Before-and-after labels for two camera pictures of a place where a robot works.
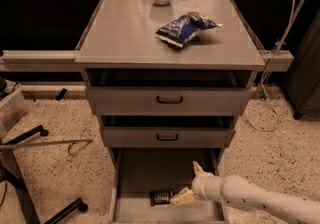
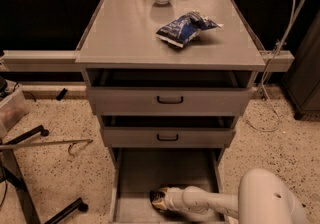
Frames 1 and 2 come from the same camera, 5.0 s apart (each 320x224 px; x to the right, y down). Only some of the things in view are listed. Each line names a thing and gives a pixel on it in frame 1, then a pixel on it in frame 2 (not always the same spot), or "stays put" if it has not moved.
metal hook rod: (11, 145) stays put
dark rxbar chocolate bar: (161, 197) stays put
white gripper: (202, 185) -> (173, 198)
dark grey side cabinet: (301, 78) stays put
